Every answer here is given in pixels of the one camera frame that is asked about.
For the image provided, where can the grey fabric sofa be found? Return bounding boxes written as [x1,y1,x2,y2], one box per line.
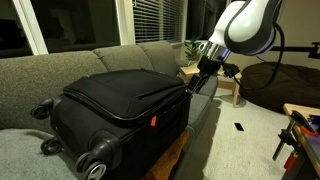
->
[0,40,220,180]

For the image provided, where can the black bar clamp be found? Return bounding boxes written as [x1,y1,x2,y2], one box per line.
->
[271,110,316,162]

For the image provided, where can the small black flat phone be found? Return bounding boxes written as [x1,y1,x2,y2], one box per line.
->
[233,122,245,132]

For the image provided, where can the green leafy houseplant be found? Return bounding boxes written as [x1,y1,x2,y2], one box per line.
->
[183,37,202,64]

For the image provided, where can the blue purple mat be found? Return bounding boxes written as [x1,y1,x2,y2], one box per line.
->
[307,114,320,150]

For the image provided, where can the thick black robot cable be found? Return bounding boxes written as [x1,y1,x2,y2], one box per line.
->
[233,23,286,92]

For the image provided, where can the white window blinds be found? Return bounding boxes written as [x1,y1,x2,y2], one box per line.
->
[132,0,188,44]

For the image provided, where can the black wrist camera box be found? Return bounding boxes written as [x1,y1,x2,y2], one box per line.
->
[221,61,241,79]

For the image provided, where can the light wooden stool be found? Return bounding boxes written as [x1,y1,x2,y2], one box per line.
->
[217,70,243,109]

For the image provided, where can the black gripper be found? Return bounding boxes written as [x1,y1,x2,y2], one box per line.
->
[187,55,222,94]

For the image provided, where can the red clamp handle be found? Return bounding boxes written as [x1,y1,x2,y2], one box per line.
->
[283,150,300,172]

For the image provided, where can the dark brown bean bag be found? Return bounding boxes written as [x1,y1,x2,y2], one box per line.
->
[238,61,320,115]

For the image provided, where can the wooden work table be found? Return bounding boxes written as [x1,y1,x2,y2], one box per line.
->
[282,103,320,180]

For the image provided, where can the white framed window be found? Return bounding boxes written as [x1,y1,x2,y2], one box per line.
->
[0,0,136,60]

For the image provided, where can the orange clamp handle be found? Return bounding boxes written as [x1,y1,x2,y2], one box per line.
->
[299,125,320,138]

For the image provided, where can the black fabric wheeled suitcase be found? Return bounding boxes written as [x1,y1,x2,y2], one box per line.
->
[30,67,194,180]

